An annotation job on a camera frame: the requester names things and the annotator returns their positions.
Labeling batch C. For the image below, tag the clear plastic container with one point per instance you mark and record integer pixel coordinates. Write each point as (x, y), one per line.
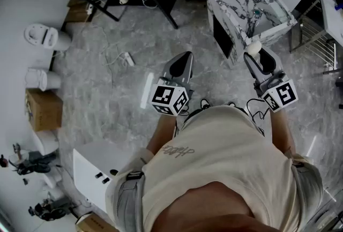
(281, 14)

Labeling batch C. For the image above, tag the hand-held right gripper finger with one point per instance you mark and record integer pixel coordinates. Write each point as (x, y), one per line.
(253, 66)
(267, 62)

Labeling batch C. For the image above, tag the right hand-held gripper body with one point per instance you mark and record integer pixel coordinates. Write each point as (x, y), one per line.
(284, 94)

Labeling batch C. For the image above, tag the white toilet with closed lid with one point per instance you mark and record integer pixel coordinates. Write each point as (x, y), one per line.
(41, 79)

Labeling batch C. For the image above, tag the white toilet with open seat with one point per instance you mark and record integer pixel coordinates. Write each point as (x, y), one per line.
(44, 36)

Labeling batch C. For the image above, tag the flat cardboard box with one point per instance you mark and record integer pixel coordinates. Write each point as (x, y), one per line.
(93, 223)

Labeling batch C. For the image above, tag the white cabinet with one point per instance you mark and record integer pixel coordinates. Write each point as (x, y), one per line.
(93, 166)

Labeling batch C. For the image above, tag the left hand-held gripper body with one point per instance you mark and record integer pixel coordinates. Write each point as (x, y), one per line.
(163, 97)

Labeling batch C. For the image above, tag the person's black trousers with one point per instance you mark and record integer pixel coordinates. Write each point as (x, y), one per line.
(192, 116)

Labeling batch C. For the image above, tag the black tool pile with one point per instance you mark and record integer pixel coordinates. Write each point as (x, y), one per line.
(34, 165)
(49, 209)

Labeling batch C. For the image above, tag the person's right forearm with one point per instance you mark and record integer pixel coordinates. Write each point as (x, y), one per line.
(281, 131)

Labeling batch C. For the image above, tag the marble sink cabinet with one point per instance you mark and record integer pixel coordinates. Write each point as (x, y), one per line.
(241, 8)

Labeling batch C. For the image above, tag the person's beige t-shirt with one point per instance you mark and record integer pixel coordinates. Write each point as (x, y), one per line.
(214, 156)

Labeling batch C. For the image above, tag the person's white black shoe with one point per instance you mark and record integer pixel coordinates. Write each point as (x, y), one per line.
(205, 103)
(231, 104)

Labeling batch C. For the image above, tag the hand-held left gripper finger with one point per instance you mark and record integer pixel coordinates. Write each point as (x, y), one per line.
(168, 68)
(180, 66)

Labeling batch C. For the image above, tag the brown cardboard box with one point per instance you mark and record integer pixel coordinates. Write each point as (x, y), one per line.
(44, 109)

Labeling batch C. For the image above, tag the person's left forearm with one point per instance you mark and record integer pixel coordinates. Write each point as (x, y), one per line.
(162, 131)

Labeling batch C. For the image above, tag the white table with black frame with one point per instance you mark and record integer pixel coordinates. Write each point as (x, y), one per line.
(331, 18)

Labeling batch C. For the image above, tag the white power strip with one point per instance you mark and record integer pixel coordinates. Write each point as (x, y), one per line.
(129, 59)

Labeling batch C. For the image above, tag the person's bare neck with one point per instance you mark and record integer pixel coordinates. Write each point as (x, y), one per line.
(214, 210)

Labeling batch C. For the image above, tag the white round object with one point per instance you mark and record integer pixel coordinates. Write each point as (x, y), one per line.
(254, 48)

